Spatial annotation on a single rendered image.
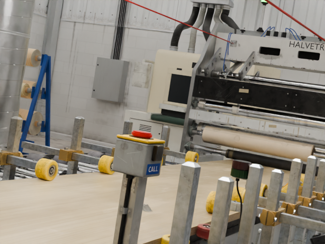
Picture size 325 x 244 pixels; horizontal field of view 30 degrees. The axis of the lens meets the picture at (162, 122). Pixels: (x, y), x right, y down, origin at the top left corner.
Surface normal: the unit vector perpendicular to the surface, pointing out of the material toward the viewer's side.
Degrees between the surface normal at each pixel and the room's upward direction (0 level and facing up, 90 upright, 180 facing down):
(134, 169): 90
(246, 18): 90
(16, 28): 90
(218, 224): 90
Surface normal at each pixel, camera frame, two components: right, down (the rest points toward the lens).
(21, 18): 0.71, 0.15
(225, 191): -0.45, -0.02
